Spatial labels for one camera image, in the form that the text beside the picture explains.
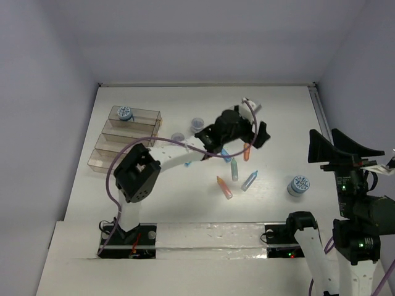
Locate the blue lid jar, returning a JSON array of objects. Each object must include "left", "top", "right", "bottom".
[
  {"left": 287, "top": 175, "right": 310, "bottom": 197},
  {"left": 117, "top": 106, "right": 135, "bottom": 121}
]

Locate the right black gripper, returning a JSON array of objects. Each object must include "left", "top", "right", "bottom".
[{"left": 308, "top": 126, "right": 383, "bottom": 216}]

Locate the clear paperclip jar small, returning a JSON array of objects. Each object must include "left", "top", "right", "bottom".
[{"left": 171, "top": 132, "right": 185, "bottom": 142}]

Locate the blue lid jar in bin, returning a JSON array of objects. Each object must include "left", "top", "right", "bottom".
[{"left": 117, "top": 106, "right": 135, "bottom": 121}]

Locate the aluminium rail right edge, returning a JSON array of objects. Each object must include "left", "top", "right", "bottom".
[{"left": 308, "top": 85, "right": 333, "bottom": 143}]

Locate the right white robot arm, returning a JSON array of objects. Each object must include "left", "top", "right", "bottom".
[{"left": 284, "top": 129, "right": 394, "bottom": 295}]

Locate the blue highlighter with cap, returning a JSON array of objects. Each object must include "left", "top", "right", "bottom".
[{"left": 221, "top": 149, "right": 232, "bottom": 163}]

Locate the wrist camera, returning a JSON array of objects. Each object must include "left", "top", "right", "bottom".
[
  {"left": 241, "top": 97, "right": 262, "bottom": 115},
  {"left": 364, "top": 149, "right": 394, "bottom": 176}
]

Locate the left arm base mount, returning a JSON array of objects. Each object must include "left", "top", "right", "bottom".
[{"left": 98, "top": 220, "right": 157, "bottom": 259}]

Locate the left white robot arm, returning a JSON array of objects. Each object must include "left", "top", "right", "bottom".
[{"left": 114, "top": 98, "right": 270, "bottom": 244}]

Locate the green highlighter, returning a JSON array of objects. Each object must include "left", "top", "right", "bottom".
[{"left": 231, "top": 158, "right": 239, "bottom": 182}]

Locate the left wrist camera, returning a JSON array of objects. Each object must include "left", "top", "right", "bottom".
[{"left": 241, "top": 97, "right": 262, "bottom": 115}]

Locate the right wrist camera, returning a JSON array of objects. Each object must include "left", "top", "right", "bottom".
[{"left": 364, "top": 149, "right": 394, "bottom": 176}]

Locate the orange highlighter cap large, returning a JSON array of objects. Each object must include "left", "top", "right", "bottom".
[{"left": 243, "top": 143, "right": 251, "bottom": 162}]

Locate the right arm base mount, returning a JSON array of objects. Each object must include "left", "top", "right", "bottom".
[{"left": 260, "top": 223, "right": 305, "bottom": 259}]

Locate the blue clear highlighter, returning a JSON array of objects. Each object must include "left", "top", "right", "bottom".
[{"left": 241, "top": 170, "right": 258, "bottom": 192}]

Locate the orange highlighter pen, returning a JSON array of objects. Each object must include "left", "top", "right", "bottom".
[{"left": 217, "top": 176, "right": 233, "bottom": 200}]

